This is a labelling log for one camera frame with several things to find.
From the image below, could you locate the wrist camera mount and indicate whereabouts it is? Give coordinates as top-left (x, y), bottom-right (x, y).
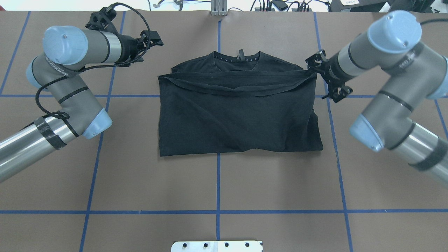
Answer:
top-left (85, 7), bottom-right (118, 34)
top-left (321, 82), bottom-right (353, 103)

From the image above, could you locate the black cable bundle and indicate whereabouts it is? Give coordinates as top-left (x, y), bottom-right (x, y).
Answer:
top-left (250, 0), bottom-right (314, 13)

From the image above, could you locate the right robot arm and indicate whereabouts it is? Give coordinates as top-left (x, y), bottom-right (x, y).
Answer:
top-left (306, 10), bottom-right (448, 186)

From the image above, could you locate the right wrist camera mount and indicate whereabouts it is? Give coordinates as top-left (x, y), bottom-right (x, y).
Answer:
top-left (321, 82), bottom-right (353, 103)

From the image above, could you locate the black graphic t-shirt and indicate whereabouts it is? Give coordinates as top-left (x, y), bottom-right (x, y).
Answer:
top-left (158, 51), bottom-right (323, 156)

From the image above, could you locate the aluminium frame post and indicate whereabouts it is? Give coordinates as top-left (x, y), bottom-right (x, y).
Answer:
top-left (211, 0), bottom-right (228, 16)

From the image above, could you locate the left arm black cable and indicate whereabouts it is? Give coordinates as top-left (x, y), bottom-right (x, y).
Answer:
top-left (35, 2), bottom-right (153, 121)

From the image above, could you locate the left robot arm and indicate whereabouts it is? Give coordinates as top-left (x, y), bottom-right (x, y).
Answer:
top-left (1, 26), bottom-right (163, 182)

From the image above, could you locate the black computer case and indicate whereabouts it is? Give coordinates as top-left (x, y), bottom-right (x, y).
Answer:
top-left (328, 0), bottom-right (395, 13)

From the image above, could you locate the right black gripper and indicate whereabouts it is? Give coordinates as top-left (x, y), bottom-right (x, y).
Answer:
top-left (305, 51), bottom-right (345, 90)

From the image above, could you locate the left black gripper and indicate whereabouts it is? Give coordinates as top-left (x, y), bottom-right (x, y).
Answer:
top-left (119, 30), bottom-right (164, 65)

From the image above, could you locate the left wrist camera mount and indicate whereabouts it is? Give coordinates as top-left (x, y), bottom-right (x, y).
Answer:
top-left (85, 7), bottom-right (118, 34)

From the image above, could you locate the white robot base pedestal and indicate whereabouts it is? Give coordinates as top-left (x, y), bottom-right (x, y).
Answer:
top-left (170, 240), bottom-right (264, 252)

